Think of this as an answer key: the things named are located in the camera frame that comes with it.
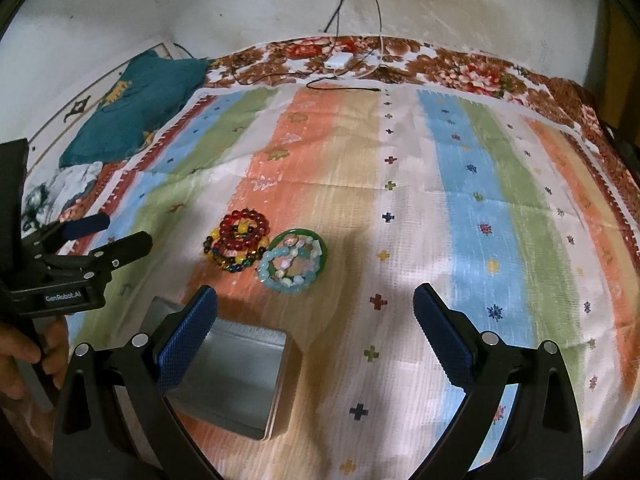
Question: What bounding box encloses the person's left hand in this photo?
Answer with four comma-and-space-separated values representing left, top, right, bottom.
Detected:
1, 316, 70, 401

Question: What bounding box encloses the teal blanket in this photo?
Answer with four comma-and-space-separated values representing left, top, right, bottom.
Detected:
58, 50, 208, 168

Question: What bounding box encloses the yellow and dark bead bracelet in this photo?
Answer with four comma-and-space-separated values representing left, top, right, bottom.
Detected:
202, 226, 269, 274

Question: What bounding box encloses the green jade bangle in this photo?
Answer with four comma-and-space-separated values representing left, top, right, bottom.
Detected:
268, 228, 328, 288

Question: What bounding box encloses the pastel stone chip bracelet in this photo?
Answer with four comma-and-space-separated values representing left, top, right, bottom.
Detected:
271, 235, 324, 281

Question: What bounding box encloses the white charger adapter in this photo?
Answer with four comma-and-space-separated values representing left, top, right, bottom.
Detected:
323, 52, 354, 70

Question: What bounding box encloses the silver metal tin box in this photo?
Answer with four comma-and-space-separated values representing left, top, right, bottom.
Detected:
168, 316, 302, 441

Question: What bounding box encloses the white cable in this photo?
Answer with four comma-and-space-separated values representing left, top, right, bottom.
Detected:
349, 0, 386, 80

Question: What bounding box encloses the white crumpled cloth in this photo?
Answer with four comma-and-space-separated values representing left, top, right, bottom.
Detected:
22, 162, 103, 232

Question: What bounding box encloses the striped colourful woven cloth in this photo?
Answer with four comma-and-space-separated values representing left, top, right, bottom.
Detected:
70, 84, 639, 479

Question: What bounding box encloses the light blue bead bracelet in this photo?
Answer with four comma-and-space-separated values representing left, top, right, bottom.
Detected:
255, 246, 320, 295

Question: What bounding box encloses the red bead bracelet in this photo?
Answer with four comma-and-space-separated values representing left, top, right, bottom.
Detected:
218, 208, 271, 252

